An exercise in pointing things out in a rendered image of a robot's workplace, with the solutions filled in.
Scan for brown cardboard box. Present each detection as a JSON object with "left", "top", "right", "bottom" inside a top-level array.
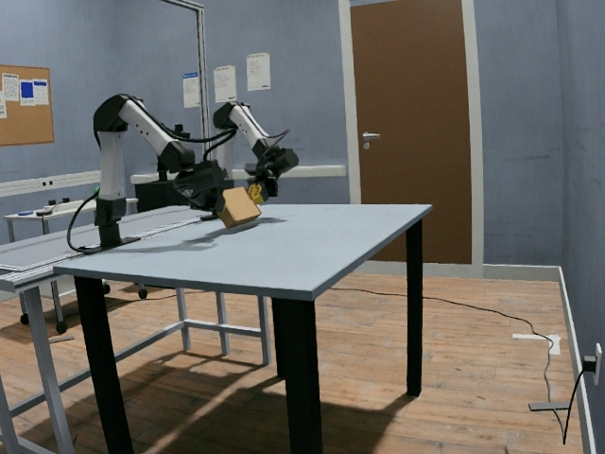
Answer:
[{"left": 217, "top": 186, "right": 262, "bottom": 229}]

